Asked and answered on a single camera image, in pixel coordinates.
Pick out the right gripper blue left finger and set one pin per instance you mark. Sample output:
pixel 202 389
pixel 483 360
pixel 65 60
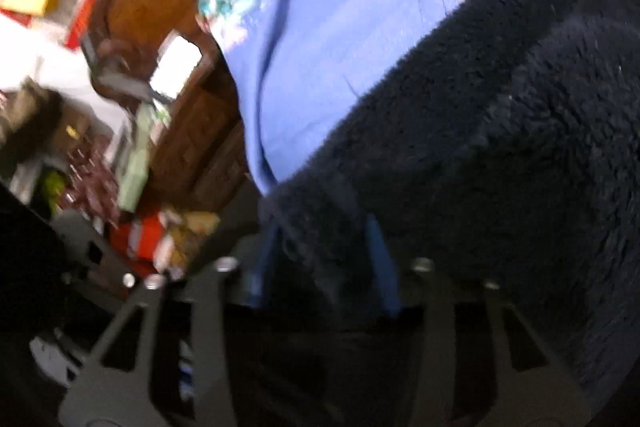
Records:
pixel 177 353

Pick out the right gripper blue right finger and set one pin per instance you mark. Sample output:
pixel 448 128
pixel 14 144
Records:
pixel 478 363

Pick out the dark navy fleece garment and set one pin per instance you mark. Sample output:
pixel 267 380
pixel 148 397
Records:
pixel 504 146

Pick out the carved wooden headboard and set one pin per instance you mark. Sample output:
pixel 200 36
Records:
pixel 184 137

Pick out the blue printed bed sheet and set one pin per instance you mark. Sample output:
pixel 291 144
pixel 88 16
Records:
pixel 300 65

